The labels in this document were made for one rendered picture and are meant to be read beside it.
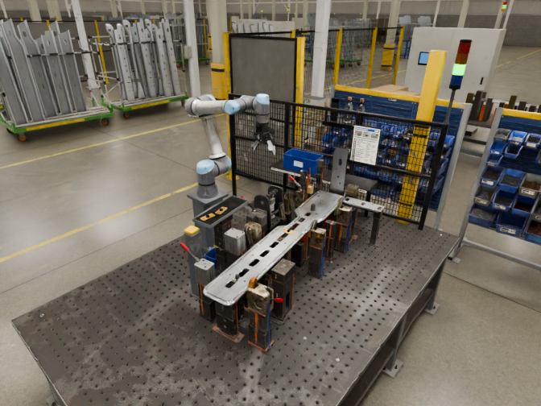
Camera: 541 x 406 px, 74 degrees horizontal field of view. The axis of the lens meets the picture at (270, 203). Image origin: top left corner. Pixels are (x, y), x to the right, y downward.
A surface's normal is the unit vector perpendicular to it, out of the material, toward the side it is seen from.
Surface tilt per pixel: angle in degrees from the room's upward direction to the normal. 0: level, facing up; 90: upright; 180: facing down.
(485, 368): 0
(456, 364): 0
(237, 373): 0
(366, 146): 90
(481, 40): 90
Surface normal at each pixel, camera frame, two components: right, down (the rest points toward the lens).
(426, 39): -0.65, 0.35
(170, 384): 0.01, -0.88
